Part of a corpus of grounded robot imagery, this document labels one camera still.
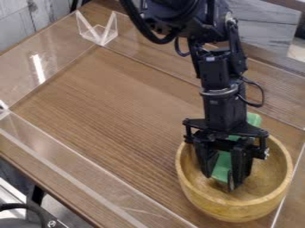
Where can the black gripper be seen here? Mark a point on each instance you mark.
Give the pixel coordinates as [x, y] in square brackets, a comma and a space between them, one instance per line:
[208, 133]

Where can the green rectangular block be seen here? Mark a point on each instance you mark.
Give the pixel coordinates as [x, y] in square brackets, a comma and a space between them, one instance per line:
[224, 164]

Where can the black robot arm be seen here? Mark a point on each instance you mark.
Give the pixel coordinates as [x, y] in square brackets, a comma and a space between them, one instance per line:
[206, 24]

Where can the brown wooden bowl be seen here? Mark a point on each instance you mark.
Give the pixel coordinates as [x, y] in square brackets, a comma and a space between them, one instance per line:
[254, 199]

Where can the black table leg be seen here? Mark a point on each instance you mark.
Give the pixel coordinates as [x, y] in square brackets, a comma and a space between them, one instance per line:
[38, 195]

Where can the clear acrylic front wall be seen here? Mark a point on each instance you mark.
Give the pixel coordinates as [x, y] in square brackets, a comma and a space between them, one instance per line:
[84, 186]

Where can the clear acrylic corner bracket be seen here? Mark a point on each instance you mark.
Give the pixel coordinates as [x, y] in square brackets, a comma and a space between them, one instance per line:
[98, 34]

